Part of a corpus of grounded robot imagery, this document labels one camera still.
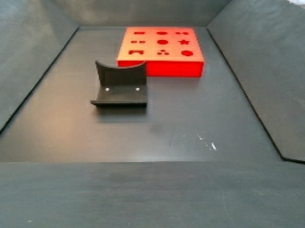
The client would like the black curved holder stand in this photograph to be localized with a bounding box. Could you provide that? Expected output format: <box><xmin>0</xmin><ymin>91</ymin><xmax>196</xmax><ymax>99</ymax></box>
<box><xmin>90</xmin><ymin>61</ymin><xmax>147</xmax><ymax>107</ymax></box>

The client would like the red shape-sorter block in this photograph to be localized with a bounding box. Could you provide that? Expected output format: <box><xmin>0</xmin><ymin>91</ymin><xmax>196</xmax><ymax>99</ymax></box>
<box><xmin>116</xmin><ymin>27</ymin><xmax>204</xmax><ymax>77</ymax></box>

